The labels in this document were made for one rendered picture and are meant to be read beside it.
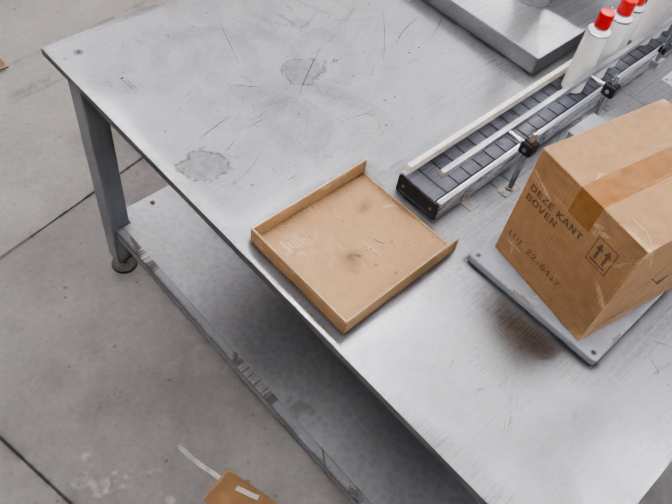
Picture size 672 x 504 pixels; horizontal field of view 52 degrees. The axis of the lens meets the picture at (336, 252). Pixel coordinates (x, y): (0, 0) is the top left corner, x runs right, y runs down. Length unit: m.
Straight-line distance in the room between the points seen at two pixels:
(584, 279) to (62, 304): 1.58
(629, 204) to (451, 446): 0.47
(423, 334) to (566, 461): 0.31
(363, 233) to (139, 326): 1.03
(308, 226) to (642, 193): 0.60
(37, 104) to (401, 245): 1.87
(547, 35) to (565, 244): 0.79
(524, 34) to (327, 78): 0.52
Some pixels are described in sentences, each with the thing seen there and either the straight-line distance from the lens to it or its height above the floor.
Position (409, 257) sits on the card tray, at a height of 0.83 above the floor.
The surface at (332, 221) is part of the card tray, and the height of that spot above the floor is 0.83.
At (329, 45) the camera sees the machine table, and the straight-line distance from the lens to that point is 1.77.
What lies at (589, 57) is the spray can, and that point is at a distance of 1.68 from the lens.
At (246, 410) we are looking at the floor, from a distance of 2.06.
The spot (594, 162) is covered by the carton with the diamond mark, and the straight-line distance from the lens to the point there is 1.22.
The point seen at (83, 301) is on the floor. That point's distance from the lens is 2.28.
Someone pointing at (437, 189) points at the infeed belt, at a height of 0.88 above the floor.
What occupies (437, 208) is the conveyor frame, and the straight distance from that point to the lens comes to 1.39.
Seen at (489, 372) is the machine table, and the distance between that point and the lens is 1.25.
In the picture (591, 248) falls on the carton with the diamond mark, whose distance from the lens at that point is 1.20.
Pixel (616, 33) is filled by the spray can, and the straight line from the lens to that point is 1.74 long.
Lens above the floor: 1.89
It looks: 53 degrees down
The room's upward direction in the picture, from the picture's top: 11 degrees clockwise
